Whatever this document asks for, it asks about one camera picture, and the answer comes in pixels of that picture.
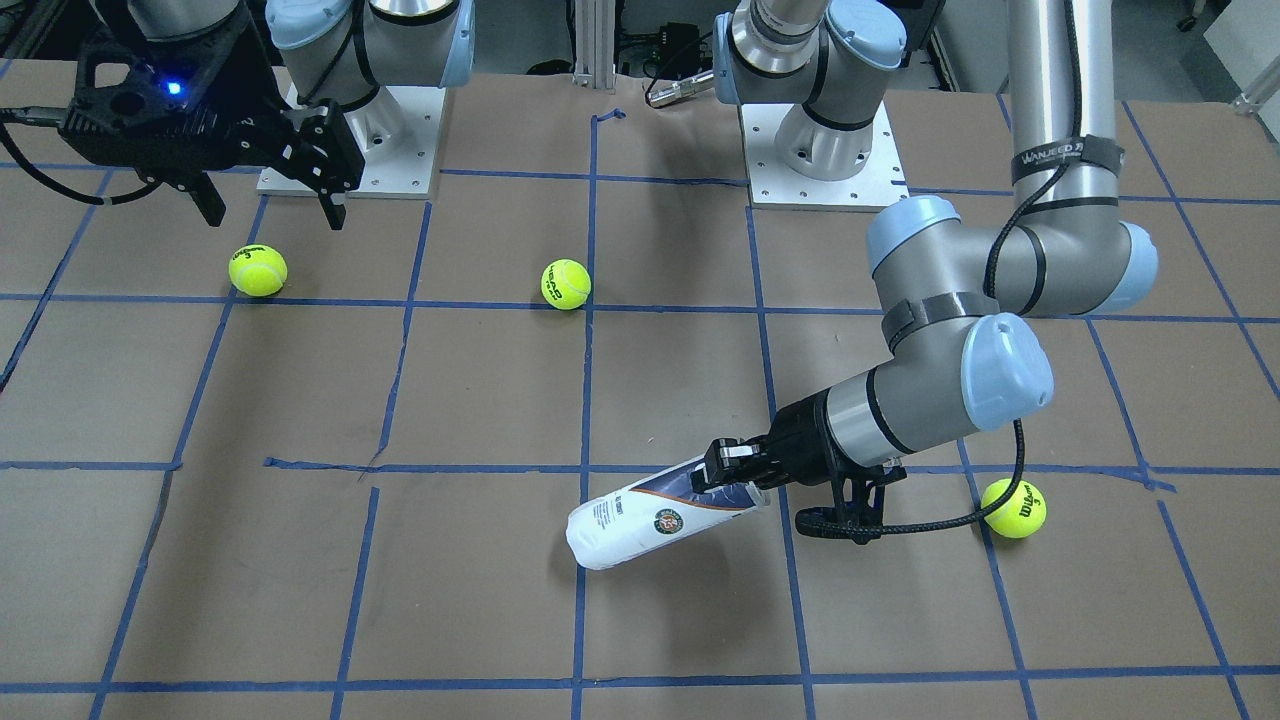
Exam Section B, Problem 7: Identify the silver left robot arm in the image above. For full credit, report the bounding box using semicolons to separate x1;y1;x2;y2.
690;1;1158;544

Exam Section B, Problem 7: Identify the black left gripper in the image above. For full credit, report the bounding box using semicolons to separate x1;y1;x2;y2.
703;389;906;544

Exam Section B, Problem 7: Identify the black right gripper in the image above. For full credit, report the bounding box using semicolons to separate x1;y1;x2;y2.
58;10;365;231

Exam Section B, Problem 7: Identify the yellow tennis ball centre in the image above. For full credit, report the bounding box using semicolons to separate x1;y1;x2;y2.
540;258;593;311

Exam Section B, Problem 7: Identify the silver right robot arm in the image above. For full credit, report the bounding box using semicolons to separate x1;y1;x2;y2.
55;1;474;231

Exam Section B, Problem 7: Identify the yellow tennis ball by base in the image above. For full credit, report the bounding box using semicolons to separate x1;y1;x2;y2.
228;243;288;299

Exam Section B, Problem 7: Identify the metal torch on floor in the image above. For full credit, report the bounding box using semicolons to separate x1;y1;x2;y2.
645;70;716;109

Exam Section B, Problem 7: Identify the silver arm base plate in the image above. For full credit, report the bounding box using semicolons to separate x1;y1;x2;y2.
257;82;451;199
739;102;909;213

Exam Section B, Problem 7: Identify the aluminium frame post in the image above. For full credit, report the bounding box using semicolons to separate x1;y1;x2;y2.
570;0;618;95

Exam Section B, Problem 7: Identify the white tennis ball can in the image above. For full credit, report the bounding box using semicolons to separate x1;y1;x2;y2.
564;459;772;570

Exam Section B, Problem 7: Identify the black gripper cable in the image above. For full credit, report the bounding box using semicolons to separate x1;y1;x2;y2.
795;0;1085;539

